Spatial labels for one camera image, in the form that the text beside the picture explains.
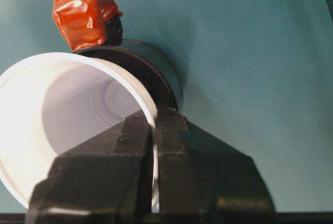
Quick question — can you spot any white paper cup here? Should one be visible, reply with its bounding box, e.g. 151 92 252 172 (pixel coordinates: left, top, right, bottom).
0 51 159 209

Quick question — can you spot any black cup holder red handle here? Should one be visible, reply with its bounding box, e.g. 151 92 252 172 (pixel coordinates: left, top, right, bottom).
52 0 184 113

